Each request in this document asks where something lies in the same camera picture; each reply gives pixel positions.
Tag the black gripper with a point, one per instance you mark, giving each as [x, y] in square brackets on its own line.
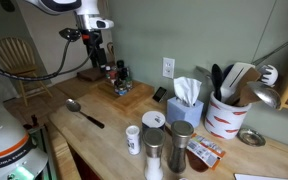
[92, 40]

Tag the black cap pepper bottle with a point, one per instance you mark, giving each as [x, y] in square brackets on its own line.
[120, 66]

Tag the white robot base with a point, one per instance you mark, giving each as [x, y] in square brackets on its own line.
[20, 158]

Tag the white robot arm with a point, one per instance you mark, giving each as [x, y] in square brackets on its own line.
[88, 20]

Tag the wooden spice tray box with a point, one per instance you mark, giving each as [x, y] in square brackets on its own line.
[130, 100]

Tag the blue tissue box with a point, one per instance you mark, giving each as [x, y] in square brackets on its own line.
[185, 104]

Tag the dark wooden block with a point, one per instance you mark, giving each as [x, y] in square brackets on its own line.
[91, 74]

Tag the spice jars cluster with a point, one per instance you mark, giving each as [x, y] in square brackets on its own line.
[119, 78]

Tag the wooden chair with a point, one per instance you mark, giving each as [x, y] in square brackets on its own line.
[17, 57]

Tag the small black digital clock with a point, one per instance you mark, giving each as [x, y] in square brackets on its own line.
[159, 95]

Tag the navy white salt canister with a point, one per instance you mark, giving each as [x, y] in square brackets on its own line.
[153, 119]

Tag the small white spice shaker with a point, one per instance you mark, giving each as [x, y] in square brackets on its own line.
[133, 139]

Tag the salt grinder steel top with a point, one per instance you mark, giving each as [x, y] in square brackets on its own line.
[153, 139]

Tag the pepper grinder steel top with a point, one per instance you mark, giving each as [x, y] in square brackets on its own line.
[181, 134]

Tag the black plastic spatula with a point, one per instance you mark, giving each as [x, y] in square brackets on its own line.
[217, 81]

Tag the white flat spatula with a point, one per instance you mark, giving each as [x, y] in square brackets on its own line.
[230, 82]

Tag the white crock orange pattern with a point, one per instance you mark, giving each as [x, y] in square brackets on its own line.
[222, 120]

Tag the orange white packet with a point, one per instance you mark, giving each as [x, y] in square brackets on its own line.
[207, 151]

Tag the wooden spatula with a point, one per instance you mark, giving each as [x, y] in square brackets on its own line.
[239, 97]

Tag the white black slotted spoon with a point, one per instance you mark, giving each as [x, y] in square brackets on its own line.
[269, 74]

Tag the metal ladle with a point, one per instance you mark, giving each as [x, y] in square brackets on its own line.
[268, 95]

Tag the small metal dish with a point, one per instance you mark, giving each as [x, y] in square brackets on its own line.
[251, 137]

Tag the white paper sheet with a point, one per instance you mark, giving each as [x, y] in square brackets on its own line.
[256, 177]

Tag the metal spoon black handle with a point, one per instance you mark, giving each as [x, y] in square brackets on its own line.
[74, 106]

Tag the white wall outlet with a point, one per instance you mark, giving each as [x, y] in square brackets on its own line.
[168, 67]

